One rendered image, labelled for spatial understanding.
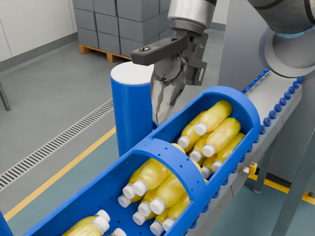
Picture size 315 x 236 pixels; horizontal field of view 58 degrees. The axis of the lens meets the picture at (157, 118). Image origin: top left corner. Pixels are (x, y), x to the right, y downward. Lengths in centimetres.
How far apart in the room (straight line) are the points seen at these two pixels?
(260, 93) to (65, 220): 127
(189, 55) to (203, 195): 40
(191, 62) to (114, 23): 343
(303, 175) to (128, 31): 299
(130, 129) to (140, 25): 223
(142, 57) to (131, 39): 336
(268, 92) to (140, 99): 74
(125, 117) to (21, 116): 189
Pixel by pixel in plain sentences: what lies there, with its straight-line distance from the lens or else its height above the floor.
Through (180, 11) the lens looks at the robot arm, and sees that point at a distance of 59.
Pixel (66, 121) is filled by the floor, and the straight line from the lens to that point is 312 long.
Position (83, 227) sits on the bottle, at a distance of 73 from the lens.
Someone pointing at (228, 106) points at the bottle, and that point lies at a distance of 112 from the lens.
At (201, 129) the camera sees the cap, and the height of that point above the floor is 116.
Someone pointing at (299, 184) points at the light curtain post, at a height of 78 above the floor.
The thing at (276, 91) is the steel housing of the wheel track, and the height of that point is 93.
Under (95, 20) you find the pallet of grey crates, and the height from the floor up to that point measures 55.
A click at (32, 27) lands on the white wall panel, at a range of 459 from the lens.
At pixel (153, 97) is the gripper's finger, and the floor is 145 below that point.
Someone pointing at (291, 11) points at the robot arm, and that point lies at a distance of 60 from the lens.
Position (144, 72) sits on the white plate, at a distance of 162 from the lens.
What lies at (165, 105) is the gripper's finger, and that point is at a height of 145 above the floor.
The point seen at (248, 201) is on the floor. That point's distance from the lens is 235.
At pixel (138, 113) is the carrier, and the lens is 162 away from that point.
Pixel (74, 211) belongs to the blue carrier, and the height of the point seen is 109.
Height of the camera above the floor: 177
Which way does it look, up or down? 36 degrees down
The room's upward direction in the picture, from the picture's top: straight up
